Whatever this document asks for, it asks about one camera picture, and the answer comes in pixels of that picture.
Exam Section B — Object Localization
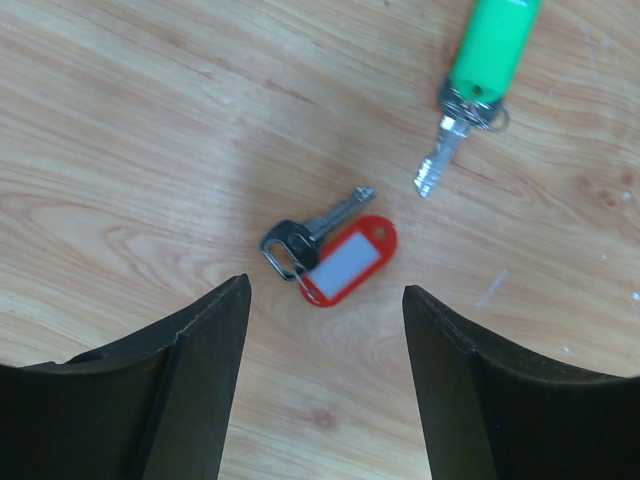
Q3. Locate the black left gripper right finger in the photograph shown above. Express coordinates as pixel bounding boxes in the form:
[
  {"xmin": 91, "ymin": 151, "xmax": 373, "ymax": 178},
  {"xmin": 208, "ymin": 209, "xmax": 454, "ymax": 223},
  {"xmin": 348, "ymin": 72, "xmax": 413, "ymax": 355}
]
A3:
[{"xmin": 402, "ymin": 286, "xmax": 639, "ymax": 479}]

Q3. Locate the key with green tag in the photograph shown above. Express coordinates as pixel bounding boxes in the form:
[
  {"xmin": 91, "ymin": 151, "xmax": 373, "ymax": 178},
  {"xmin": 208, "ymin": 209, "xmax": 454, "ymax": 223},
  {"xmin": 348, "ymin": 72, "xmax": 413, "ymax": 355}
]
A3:
[{"xmin": 414, "ymin": 0, "xmax": 542, "ymax": 198}]

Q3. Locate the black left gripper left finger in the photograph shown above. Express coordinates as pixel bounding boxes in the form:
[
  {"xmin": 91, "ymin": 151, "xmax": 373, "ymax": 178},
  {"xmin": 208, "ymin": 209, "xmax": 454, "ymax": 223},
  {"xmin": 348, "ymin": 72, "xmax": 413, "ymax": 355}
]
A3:
[{"xmin": 1, "ymin": 275, "xmax": 252, "ymax": 479}]

